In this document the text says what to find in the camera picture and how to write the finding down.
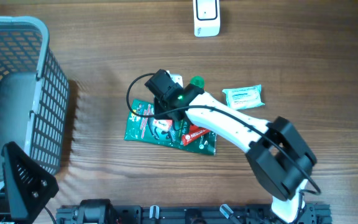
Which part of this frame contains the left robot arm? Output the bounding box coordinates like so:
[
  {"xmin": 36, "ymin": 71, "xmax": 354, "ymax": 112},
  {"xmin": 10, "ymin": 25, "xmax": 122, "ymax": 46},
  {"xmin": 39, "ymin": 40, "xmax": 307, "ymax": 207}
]
[{"xmin": 1, "ymin": 141, "xmax": 58, "ymax": 223}]

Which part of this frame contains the light blue tissue pack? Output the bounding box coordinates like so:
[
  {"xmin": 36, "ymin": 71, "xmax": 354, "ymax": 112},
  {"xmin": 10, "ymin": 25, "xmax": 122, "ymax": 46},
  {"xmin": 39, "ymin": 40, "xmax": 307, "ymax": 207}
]
[{"xmin": 222, "ymin": 85, "xmax": 265, "ymax": 110}]

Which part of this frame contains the red Nescafe stick sachet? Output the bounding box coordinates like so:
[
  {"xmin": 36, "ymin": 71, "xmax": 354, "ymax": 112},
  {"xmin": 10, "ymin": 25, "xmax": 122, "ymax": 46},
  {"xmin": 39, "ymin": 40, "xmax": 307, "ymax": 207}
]
[{"xmin": 181, "ymin": 124, "xmax": 210, "ymax": 146}]

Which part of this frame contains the grey plastic shopping basket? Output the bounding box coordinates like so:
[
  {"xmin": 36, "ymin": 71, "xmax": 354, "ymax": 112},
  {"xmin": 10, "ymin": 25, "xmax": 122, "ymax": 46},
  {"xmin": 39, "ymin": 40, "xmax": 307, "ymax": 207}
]
[{"xmin": 0, "ymin": 16, "xmax": 70, "ymax": 189}]

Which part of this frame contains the white barcode scanner box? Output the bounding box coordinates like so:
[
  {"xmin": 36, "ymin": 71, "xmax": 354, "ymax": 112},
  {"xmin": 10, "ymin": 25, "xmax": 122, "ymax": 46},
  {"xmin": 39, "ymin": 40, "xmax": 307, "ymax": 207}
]
[{"xmin": 193, "ymin": 0, "xmax": 221, "ymax": 37}]

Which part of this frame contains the red sriracha sauce bottle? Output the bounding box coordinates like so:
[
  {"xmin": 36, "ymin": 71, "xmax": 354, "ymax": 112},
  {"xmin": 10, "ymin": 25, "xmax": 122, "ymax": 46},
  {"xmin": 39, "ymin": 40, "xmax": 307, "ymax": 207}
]
[{"xmin": 190, "ymin": 76, "xmax": 205, "ymax": 88}]

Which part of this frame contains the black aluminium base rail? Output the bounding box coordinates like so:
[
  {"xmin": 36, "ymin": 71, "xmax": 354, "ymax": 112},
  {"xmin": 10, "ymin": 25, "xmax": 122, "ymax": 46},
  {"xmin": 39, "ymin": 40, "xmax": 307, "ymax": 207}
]
[{"xmin": 55, "ymin": 198, "xmax": 332, "ymax": 224}]

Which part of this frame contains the green 3M gloves package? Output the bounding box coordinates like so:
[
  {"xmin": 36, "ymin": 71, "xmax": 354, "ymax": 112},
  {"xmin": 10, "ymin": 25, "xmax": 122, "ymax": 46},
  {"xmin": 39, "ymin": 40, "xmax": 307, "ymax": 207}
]
[{"xmin": 124, "ymin": 99, "xmax": 217, "ymax": 156}]

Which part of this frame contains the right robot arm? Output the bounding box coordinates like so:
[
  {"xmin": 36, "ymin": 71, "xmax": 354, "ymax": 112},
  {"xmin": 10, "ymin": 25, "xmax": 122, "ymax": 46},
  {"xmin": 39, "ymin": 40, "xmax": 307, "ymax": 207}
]
[{"xmin": 145, "ymin": 70, "xmax": 321, "ymax": 223}]

